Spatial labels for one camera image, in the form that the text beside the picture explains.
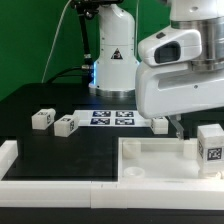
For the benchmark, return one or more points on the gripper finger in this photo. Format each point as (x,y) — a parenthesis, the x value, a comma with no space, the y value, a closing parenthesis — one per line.
(175,120)

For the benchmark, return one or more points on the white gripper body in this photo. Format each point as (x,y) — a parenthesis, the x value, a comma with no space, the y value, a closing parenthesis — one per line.
(166,83)

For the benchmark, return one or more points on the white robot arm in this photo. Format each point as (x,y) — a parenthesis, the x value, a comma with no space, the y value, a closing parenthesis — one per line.
(115,69)

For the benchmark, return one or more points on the white base tag plate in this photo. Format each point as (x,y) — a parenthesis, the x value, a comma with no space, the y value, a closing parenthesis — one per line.
(111,118)

